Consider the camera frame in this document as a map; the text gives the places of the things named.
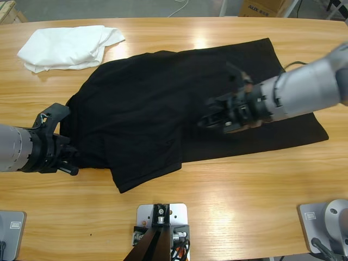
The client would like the white metal post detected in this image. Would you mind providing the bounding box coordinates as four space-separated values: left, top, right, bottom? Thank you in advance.
219 0 232 17

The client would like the white mount plate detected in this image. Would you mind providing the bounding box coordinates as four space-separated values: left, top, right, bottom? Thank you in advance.
135 202 190 245

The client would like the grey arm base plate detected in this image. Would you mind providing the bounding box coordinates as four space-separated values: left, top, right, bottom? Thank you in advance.
0 210 27 261
299 198 348 256

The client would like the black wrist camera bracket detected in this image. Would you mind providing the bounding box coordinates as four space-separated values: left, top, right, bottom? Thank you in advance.
32 102 71 136
225 61 256 95

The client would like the white slanted frame leg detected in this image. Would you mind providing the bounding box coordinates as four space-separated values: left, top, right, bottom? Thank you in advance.
282 0 302 18

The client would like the black chair frame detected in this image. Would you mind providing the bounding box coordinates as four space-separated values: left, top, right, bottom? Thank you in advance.
325 0 348 21

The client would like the white folded garment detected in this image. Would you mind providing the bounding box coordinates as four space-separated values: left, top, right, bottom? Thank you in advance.
16 24 126 74

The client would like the orange cable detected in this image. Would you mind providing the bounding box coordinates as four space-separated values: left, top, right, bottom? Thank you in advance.
171 240 191 261

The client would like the black t-shirt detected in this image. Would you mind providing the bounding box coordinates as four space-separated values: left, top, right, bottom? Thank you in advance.
59 38 330 194

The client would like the wooden pallet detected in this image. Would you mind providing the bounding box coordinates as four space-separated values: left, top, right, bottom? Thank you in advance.
0 0 28 25

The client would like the white floor cable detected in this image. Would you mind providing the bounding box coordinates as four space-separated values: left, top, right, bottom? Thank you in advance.
167 0 190 17

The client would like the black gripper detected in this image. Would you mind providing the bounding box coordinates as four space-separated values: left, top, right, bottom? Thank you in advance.
197 88 274 134
19 127 81 176

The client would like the cardboard box with blue print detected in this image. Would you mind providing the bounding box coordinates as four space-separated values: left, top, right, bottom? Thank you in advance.
238 0 294 17

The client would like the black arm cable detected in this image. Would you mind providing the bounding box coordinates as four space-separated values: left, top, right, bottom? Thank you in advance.
282 60 309 72

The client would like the black camera post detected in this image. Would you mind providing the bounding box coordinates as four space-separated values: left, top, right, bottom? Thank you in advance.
125 203 172 261

